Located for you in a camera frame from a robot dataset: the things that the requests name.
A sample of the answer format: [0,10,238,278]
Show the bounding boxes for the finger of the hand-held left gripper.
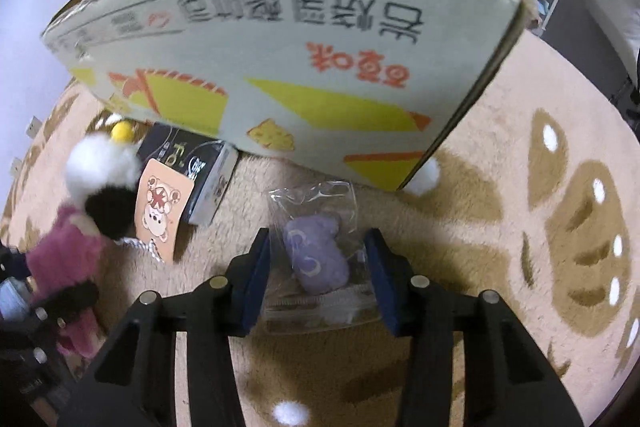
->
[10,282,101,413]
[0,244,33,323]

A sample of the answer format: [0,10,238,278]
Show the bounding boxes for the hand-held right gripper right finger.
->
[362,227,586,427]

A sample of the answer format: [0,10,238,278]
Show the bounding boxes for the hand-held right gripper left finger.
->
[57,227,273,427]

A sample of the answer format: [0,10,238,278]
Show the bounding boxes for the pink plush toy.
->
[25,134,143,358]

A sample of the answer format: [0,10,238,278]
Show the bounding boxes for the purple plush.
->
[265,181,378,333]

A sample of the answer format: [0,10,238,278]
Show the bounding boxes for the printed cardboard box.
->
[40,0,538,192]

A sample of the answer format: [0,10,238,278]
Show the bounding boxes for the orange bear card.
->
[134,158,196,264]

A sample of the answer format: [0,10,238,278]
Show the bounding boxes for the small black box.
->
[136,122,240,228]

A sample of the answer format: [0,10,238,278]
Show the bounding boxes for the small yellow pompom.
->
[110,122,135,144]

